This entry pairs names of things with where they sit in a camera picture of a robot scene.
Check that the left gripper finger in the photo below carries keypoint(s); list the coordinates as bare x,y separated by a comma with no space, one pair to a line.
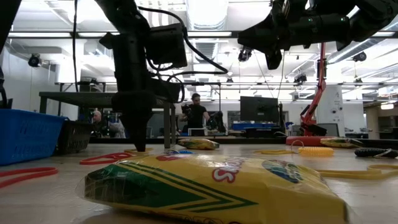
133,105
168,91

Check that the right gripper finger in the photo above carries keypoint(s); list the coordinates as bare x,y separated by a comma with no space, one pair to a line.
295,7
274,59

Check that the blue spiral wrist coil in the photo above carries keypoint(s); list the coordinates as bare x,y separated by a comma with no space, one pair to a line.
183,152

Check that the red rubber band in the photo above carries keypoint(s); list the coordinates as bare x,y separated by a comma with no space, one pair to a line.
90,161
46,170

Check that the yellow rubber band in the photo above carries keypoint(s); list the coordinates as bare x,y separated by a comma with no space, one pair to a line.
342,174
273,152

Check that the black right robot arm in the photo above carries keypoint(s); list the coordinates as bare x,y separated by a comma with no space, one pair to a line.
373,18

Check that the black background robot arm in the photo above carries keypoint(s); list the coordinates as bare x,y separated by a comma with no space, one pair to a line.
186,110
216,121

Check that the red desk lamp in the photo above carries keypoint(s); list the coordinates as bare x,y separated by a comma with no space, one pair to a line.
311,141

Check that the black ceiling spotlight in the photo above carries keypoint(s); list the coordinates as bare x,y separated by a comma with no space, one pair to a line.
34,60
300,78
359,56
244,54

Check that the person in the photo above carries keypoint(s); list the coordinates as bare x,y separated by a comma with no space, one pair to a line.
98,119
196,115

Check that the black computer monitor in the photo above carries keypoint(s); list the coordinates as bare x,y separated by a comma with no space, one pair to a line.
259,109

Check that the black mesh basket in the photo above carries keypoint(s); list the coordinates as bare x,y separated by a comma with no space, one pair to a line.
74,137

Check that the blue background table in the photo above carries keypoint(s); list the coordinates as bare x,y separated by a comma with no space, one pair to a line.
253,126

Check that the orange spiral wrist coil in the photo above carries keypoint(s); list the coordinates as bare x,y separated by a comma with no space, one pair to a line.
317,152

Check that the blue plastic basket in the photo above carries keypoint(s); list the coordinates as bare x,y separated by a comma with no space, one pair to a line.
28,137

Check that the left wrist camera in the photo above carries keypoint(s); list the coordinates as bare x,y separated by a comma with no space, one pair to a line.
166,45

